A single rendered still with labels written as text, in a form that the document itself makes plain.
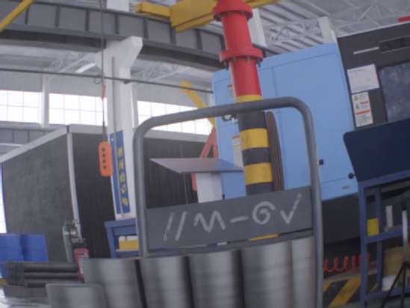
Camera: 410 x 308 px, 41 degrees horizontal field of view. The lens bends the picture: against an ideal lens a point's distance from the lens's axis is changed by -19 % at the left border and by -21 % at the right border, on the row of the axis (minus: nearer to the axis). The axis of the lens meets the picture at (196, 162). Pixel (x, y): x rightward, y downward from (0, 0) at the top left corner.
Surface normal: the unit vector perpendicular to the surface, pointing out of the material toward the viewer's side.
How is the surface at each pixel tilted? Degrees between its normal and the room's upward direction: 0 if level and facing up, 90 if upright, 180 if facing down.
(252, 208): 82
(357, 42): 86
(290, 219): 82
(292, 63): 86
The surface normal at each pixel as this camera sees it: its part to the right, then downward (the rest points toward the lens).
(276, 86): -0.66, -0.10
